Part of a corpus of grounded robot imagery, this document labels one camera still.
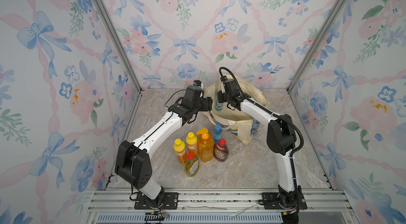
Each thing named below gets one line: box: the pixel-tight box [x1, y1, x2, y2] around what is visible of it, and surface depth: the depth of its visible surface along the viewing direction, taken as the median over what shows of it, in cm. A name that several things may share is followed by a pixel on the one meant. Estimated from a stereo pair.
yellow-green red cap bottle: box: [185, 152, 200, 177], surface depth 75 cm
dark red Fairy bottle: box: [213, 138, 229, 163], surface depth 79 cm
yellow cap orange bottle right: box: [185, 132, 199, 156], surface depth 74 cm
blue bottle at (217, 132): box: [213, 124, 223, 142], surface depth 85 cm
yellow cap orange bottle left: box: [173, 138, 188, 165], surface depth 72 cm
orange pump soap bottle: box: [196, 128, 214, 163], surface depth 78 cm
